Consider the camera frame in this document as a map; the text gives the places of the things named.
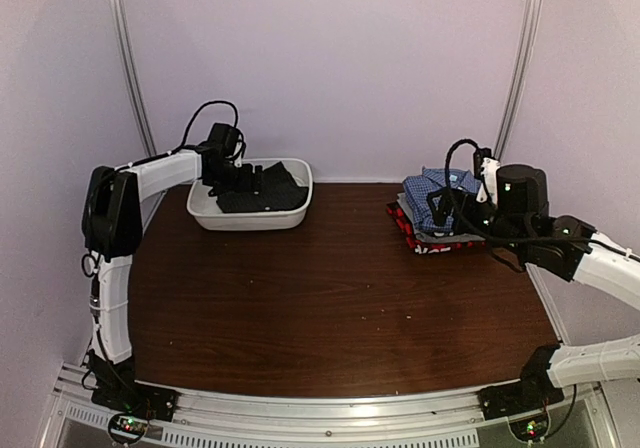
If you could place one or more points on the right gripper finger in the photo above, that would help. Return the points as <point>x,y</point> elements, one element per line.
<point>445,231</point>
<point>437,214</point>

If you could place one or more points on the red black folded shirt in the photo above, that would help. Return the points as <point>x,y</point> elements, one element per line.
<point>423,248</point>

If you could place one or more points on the front aluminium rail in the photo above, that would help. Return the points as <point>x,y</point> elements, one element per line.
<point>452,418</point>

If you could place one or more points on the left aluminium frame post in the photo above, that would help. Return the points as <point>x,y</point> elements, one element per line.
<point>132,82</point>

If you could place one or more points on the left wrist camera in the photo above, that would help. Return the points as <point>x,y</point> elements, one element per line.
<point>225,138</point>

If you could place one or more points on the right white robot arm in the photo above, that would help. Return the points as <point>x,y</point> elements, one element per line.
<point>510,209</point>

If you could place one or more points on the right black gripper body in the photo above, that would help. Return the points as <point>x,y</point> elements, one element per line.
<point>464,199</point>

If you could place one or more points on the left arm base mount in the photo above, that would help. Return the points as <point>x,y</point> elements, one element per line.
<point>116,388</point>

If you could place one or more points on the white plastic tub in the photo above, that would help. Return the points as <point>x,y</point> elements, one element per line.
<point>208,215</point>

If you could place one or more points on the right aluminium frame post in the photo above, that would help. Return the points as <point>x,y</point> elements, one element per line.
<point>528,33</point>

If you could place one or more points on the blue checked folded shirt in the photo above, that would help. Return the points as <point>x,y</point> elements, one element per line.
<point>416,188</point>

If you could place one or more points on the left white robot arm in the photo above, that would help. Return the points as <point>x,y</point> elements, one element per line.
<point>113,227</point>

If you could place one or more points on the black pinstriped long sleeve shirt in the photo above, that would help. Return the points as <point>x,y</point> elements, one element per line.
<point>279,192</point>

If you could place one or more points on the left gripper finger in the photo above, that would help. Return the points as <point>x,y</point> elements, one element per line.
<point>258,178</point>
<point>246,181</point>

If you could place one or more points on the aluminium frame post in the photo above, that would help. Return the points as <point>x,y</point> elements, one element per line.
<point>132,82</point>
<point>528,33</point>

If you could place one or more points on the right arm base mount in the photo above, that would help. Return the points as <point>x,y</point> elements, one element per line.
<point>527,400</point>

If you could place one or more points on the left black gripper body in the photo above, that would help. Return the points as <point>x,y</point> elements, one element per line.
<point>218,179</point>

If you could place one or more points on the grey folded shirt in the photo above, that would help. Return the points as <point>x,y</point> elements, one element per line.
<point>432,237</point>

